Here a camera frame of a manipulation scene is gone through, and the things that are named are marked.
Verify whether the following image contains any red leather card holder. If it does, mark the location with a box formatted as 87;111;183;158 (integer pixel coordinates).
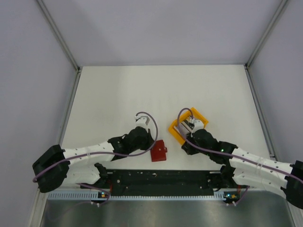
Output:
151;140;168;162

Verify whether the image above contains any yellow plastic card bin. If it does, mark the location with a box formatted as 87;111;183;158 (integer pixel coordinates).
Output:
168;107;209;146

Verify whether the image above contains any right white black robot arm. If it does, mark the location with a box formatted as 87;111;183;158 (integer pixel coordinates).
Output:
182;129;303;209

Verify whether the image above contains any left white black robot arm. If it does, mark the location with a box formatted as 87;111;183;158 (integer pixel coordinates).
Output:
32;126;156;193

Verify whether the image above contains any stack of cards in bin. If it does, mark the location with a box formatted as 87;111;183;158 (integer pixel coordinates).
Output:
179;118;193;132

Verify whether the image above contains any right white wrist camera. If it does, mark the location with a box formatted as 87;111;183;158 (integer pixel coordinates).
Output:
190;119;205;132

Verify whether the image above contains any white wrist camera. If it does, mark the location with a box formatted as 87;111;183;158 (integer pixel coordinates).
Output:
190;119;205;132
135;115;150;129

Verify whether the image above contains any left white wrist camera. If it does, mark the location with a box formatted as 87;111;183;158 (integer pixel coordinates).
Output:
135;115;150;129

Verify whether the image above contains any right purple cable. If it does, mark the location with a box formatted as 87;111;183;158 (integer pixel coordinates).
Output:
177;107;250;206

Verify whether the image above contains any purple cable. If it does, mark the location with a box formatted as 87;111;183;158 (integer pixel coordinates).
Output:
32;111;160;206
177;107;250;206

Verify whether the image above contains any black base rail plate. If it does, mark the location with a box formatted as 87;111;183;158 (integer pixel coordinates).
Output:
80;169;247;196

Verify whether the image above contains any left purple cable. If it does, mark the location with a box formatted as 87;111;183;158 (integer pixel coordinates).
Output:
32;111;160;206

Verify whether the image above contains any white slotted cable duct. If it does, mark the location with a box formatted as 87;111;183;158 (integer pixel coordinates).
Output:
47;190;239;201

